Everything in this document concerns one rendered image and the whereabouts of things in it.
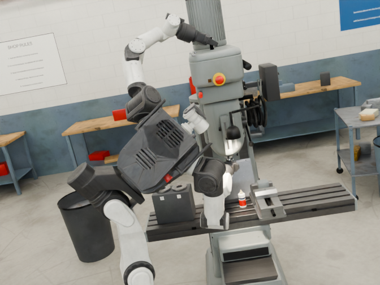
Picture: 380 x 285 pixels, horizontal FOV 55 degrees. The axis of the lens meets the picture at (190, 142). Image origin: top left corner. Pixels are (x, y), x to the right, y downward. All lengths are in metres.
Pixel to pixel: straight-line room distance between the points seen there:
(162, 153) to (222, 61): 0.60
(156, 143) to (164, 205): 0.79
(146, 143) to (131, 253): 0.52
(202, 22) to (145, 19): 4.13
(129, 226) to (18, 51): 5.50
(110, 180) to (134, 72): 0.50
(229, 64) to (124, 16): 4.61
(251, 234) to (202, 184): 0.75
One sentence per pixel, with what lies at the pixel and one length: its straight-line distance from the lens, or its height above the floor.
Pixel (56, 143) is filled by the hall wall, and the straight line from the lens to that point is 6.90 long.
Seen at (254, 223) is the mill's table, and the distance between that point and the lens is 2.19.
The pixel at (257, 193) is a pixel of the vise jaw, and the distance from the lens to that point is 2.15.
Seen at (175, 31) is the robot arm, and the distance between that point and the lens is 1.93.
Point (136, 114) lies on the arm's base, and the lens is 1.60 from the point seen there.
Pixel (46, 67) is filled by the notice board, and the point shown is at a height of 1.86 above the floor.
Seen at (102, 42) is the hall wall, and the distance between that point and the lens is 6.38.
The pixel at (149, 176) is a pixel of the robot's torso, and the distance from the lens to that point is 1.45.
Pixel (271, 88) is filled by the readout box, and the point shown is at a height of 1.59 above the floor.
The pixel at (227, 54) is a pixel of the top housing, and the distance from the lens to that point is 1.79.
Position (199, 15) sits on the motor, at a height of 2.07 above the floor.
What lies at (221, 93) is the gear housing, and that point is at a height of 1.67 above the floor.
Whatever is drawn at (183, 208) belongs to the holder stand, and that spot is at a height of 1.05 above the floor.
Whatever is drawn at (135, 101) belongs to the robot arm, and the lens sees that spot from 1.62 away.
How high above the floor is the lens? 2.00
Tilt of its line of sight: 16 degrees down
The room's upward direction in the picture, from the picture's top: 10 degrees counter-clockwise
